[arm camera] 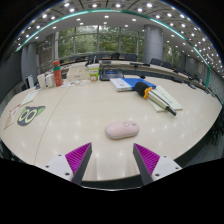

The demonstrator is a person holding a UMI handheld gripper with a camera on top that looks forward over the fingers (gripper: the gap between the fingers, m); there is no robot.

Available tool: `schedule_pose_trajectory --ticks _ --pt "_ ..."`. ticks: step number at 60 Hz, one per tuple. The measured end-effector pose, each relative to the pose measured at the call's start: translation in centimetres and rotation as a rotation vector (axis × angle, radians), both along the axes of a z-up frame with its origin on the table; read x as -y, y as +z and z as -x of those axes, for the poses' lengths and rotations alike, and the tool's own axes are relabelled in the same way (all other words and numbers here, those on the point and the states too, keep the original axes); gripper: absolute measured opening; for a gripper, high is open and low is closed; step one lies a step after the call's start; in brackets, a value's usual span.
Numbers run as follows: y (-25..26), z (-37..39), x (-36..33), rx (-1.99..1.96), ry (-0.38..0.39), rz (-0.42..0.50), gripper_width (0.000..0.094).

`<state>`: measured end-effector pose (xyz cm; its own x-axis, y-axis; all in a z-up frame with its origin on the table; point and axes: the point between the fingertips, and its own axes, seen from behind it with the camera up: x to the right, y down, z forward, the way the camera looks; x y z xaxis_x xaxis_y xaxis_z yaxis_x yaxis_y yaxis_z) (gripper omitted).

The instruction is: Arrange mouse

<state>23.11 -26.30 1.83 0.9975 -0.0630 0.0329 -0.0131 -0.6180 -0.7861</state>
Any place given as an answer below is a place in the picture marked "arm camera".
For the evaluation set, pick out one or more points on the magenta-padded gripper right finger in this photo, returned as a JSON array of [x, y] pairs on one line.
[[150, 160]]

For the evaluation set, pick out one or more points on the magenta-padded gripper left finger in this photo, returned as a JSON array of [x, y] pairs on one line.
[[75, 158]]

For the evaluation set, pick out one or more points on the pink computer mouse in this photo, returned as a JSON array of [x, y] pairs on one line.
[[121, 130]]

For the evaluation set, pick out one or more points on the cat-face mouse pad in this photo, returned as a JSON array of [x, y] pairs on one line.
[[28, 115]]

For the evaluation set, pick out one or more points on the white booklet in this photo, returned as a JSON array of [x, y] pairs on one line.
[[171, 98]]

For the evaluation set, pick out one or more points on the colourful sticker sheet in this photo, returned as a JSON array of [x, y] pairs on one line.
[[75, 83]]

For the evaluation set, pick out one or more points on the red-printed leaflet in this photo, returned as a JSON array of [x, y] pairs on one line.
[[11, 116]]

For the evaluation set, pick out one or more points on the blue notebook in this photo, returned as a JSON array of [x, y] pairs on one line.
[[136, 82]]

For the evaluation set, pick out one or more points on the white lidded ceramic mug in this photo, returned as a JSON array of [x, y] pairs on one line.
[[50, 81]]

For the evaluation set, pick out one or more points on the stacked white paper cups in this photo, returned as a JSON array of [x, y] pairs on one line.
[[41, 81]]

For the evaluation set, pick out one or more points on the beige cardboard box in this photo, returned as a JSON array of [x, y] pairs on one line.
[[77, 74]]

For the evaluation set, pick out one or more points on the red thermos bottle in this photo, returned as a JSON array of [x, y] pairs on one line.
[[57, 75]]

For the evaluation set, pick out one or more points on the printed paper cup with straw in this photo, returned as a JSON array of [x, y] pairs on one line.
[[93, 73]]

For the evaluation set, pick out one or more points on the white upright board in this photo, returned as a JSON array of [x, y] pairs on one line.
[[30, 81]]

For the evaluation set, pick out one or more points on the dark conference microphone unit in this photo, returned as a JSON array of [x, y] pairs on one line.
[[111, 75]]

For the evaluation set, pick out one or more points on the long curved conference desk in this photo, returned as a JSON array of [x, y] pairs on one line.
[[133, 68]]

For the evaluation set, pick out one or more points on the dark office chairs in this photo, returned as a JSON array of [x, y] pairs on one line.
[[155, 61]]

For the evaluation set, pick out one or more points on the ceiling lights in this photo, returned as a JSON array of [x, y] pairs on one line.
[[106, 16]]

